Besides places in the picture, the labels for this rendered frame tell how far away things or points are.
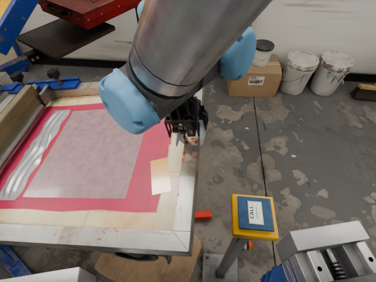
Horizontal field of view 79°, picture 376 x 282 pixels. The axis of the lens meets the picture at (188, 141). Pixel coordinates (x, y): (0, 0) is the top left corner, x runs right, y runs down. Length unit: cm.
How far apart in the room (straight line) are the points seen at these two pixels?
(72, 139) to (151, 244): 47
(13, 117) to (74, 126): 18
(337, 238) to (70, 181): 63
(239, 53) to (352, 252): 39
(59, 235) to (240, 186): 150
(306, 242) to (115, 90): 39
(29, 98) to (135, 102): 76
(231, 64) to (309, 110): 239
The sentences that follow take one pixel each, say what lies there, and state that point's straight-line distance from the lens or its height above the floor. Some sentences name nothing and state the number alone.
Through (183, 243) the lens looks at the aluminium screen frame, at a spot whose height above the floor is 116.
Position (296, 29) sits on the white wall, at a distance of 277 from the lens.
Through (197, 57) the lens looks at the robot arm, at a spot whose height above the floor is 154.
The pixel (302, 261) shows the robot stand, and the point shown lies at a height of 120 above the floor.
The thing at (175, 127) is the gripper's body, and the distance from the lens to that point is 51.
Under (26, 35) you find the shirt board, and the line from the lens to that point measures 184.
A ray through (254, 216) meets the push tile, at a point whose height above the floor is 97.
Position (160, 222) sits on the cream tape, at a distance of 55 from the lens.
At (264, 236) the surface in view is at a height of 95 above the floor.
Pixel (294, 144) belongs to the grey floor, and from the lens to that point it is 229.
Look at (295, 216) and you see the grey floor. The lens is 191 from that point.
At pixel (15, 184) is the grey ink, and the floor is 105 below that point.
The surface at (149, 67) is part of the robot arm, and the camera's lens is 21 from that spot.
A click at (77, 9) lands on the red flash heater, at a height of 110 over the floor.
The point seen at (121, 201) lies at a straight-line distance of 61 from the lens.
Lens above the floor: 163
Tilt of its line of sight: 51 degrees down
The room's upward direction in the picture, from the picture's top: straight up
